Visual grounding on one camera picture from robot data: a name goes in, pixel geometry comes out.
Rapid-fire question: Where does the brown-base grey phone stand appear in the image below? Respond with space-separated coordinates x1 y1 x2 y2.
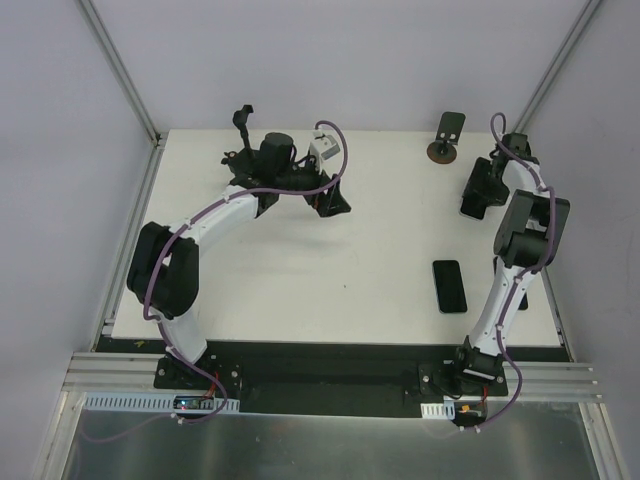
426 111 466 165

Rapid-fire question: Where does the white cable duct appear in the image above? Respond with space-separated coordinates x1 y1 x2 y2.
420 398 486 421
84 392 240 415

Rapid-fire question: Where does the left white cable duct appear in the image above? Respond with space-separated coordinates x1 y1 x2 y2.
84 392 240 415

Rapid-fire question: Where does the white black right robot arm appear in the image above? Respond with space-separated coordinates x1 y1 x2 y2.
450 133 571 395

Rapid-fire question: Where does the green-edged black phone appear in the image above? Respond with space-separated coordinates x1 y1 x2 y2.
432 260 468 314

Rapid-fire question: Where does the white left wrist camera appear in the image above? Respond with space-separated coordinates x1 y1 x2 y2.
308 129 341 168

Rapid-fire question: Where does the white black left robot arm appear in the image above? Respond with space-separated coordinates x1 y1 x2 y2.
126 121 351 389

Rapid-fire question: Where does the right white cable duct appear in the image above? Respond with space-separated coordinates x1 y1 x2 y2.
420 398 486 421

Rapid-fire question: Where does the tall black clamp phone stand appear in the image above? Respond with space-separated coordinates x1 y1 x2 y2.
232 104 264 178

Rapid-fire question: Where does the left aluminium frame post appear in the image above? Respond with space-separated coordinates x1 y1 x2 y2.
75 0 162 145

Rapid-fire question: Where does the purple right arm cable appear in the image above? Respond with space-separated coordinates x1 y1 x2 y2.
429 112 557 441

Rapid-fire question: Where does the short black round-base phone stand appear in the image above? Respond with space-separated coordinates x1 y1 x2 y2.
221 148 259 189

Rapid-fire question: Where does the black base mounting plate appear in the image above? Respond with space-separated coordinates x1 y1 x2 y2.
94 337 574 419

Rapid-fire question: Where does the right aluminium frame post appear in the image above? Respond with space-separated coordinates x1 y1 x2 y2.
511 0 606 133

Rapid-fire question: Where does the aluminium frame post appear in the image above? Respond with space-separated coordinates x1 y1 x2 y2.
511 0 606 133
75 0 162 145

